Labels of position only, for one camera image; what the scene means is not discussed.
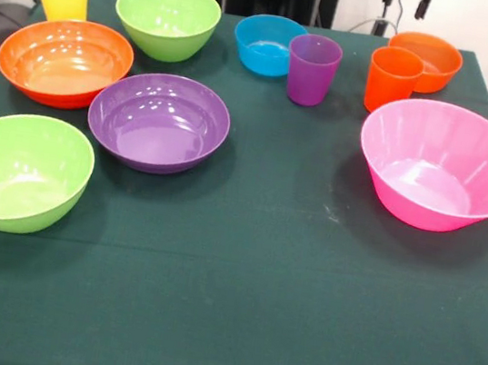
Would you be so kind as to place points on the small orange plastic bowl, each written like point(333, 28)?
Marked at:
point(442, 70)

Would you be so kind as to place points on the orange plastic cup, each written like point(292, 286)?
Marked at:
point(389, 85)

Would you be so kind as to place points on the purple plastic cup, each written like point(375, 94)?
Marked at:
point(312, 73)

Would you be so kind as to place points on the pink plastic bowl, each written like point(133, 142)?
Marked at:
point(438, 175)

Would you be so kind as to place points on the black clamp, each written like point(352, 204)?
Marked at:
point(379, 28)

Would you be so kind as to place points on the blue plastic bowl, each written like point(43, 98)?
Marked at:
point(259, 51)

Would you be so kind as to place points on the lime green plastic bowl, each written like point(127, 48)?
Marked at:
point(164, 39)
point(20, 176)

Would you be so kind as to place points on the purple plastic bowl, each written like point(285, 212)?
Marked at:
point(155, 132)

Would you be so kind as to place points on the dark green tablecloth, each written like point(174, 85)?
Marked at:
point(256, 285)

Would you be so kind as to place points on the wide orange plastic bowl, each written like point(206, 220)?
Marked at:
point(59, 67)

